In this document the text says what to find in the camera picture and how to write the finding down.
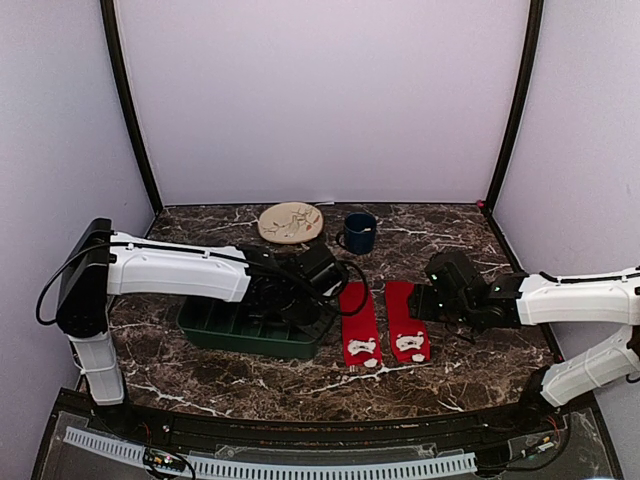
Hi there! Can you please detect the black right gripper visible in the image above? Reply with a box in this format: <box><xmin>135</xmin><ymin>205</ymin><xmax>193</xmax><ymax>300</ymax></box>
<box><xmin>408</xmin><ymin>283</ymin><xmax>476</xmax><ymax>328</ymax></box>

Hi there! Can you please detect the red santa sock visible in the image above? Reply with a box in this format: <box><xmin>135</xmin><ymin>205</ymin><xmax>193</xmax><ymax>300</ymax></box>
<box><xmin>339</xmin><ymin>282</ymin><xmax>382</xmax><ymax>369</ymax></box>
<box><xmin>385</xmin><ymin>281</ymin><xmax>430</xmax><ymax>363</ymax></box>

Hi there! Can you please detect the green divided plastic tray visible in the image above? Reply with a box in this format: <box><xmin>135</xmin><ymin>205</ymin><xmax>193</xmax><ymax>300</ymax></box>
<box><xmin>177</xmin><ymin>297</ymin><xmax>324</xmax><ymax>359</ymax></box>

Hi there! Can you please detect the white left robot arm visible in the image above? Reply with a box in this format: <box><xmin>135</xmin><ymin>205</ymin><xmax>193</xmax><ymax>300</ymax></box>
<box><xmin>54</xmin><ymin>218</ymin><xmax>346</xmax><ymax>436</ymax></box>

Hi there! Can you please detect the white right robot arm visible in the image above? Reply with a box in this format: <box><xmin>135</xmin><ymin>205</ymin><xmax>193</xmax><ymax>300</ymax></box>
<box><xmin>407</xmin><ymin>266</ymin><xmax>639</xmax><ymax>434</ymax></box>

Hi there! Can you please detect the beige floral ceramic plate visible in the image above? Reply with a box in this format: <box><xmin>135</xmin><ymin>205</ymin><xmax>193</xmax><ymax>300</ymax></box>
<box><xmin>258</xmin><ymin>202</ymin><xmax>324</xmax><ymax>245</ymax></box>

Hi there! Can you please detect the dark blue mug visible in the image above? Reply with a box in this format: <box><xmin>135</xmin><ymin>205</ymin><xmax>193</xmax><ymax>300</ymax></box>
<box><xmin>335</xmin><ymin>212</ymin><xmax>377</xmax><ymax>255</ymax></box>

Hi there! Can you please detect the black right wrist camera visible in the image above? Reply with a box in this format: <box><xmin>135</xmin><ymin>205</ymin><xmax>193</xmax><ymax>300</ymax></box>
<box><xmin>425</xmin><ymin>250</ymin><xmax>479</xmax><ymax>294</ymax></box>

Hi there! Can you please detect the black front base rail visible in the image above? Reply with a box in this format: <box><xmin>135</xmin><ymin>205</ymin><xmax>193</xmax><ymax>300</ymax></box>
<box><xmin>49</xmin><ymin>387</ymin><xmax>601</xmax><ymax>454</ymax></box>

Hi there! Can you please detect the white slotted cable duct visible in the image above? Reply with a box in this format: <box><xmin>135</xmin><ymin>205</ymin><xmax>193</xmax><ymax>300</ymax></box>
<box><xmin>63</xmin><ymin>427</ymin><xmax>478</xmax><ymax>480</ymax></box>

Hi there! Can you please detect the black right frame post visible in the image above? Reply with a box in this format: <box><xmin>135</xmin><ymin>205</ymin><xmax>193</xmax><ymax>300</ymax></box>
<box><xmin>483</xmin><ymin>0</ymin><xmax>544</xmax><ymax>217</ymax></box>

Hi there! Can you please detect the black frame post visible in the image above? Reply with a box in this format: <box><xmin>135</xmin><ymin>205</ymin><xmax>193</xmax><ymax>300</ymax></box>
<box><xmin>99</xmin><ymin>0</ymin><xmax>164</xmax><ymax>216</ymax></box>
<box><xmin>483</xmin><ymin>0</ymin><xmax>544</xmax><ymax>217</ymax></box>

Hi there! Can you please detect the black left frame post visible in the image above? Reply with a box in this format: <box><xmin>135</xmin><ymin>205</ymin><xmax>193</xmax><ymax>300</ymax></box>
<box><xmin>99</xmin><ymin>0</ymin><xmax>164</xmax><ymax>216</ymax></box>

